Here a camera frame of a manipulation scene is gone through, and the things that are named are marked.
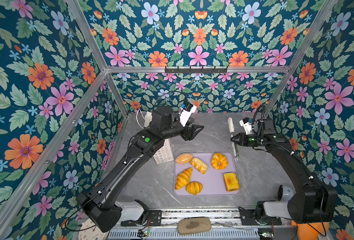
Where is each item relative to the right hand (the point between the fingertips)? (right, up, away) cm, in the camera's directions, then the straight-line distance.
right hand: (233, 137), depth 81 cm
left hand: (-19, +9, -21) cm, 30 cm away
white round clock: (-69, -43, -13) cm, 82 cm away
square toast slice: (-1, -24, 0) cm, 24 cm away
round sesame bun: (-27, -13, +10) cm, 32 cm away
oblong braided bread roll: (-19, -17, +6) cm, 26 cm away
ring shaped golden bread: (-6, -13, +10) cm, 18 cm away
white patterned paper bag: (-39, -10, +6) cm, 40 cm away
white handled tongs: (-1, +5, 0) cm, 5 cm away
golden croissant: (-28, -23, +2) cm, 36 cm away
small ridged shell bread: (-22, -27, -2) cm, 34 cm away
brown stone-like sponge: (-22, -40, -11) cm, 47 cm away
